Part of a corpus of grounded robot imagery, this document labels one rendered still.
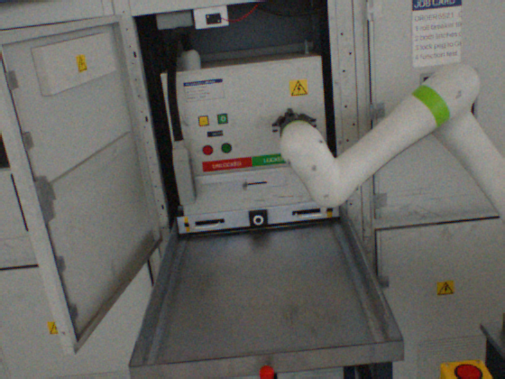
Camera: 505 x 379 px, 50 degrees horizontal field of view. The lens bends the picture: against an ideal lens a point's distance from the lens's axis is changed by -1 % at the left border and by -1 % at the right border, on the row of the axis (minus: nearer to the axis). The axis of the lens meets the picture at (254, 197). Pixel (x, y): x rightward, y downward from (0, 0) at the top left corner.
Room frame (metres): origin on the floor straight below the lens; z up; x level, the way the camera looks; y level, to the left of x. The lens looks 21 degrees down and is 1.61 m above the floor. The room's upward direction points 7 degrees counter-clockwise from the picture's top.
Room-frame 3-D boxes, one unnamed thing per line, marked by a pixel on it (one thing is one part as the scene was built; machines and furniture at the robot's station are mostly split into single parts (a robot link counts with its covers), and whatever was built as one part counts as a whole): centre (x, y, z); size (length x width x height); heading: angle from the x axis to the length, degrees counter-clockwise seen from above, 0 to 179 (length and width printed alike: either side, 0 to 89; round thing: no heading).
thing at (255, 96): (1.68, 0.00, 1.15); 0.48 x 0.01 x 0.48; 88
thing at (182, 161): (1.62, 0.21, 1.09); 0.08 x 0.05 x 0.17; 178
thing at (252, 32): (2.08, -0.01, 1.18); 0.78 x 0.69 x 0.79; 178
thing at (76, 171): (1.41, 0.43, 1.21); 0.63 x 0.07 x 0.74; 167
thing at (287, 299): (1.35, 0.01, 0.82); 0.68 x 0.62 x 0.06; 178
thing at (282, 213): (1.70, 0.00, 0.89); 0.54 x 0.05 x 0.06; 88
